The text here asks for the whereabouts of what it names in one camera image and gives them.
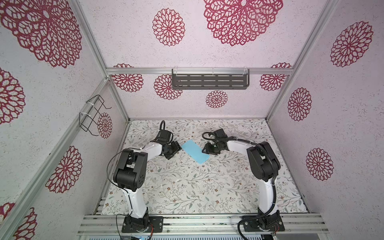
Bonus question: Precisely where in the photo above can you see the light blue square paper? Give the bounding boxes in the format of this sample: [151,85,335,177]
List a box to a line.
[182,140,210,164]

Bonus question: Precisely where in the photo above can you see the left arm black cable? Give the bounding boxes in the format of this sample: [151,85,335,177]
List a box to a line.
[106,119,175,240]

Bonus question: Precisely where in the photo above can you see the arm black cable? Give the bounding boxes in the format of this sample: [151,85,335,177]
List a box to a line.
[201,131,279,240]
[106,119,175,240]

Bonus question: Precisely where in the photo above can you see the dark grey slotted wall shelf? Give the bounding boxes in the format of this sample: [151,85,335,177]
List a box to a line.
[171,69,250,90]

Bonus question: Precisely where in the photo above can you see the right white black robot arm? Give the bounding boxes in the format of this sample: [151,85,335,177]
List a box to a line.
[202,138,281,227]

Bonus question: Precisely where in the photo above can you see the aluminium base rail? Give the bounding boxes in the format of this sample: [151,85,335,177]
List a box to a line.
[77,213,329,237]

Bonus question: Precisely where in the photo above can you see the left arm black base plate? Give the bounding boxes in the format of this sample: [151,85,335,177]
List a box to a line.
[122,216,164,233]

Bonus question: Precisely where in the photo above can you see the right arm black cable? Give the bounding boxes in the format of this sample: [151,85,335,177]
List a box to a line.
[201,131,279,240]

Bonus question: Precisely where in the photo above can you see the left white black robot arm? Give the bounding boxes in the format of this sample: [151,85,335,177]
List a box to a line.
[113,141,182,233]

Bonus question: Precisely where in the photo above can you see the black wire wall rack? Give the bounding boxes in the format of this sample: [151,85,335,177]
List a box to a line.
[78,95,112,137]

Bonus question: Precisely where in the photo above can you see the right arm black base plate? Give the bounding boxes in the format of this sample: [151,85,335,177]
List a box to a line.
[242,214,285,233]

